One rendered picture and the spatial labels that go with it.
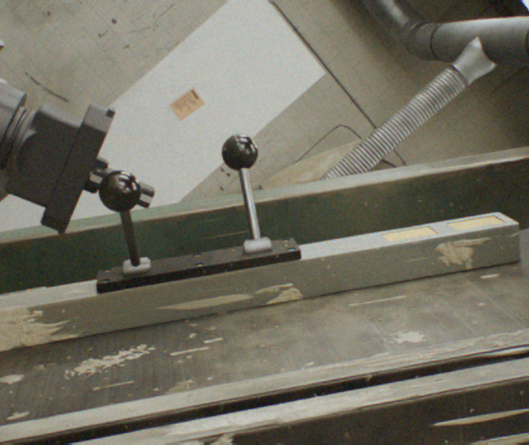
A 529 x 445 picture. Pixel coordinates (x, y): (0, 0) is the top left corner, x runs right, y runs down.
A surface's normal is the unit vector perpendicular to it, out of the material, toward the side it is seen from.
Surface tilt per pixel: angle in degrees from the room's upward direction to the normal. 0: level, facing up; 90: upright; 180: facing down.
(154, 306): 90
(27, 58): 90
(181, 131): 90
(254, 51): 90
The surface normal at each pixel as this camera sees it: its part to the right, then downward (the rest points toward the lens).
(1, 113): 0.35, -0.30
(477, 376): -0.14, -0.96
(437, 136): 0.11, 0.20
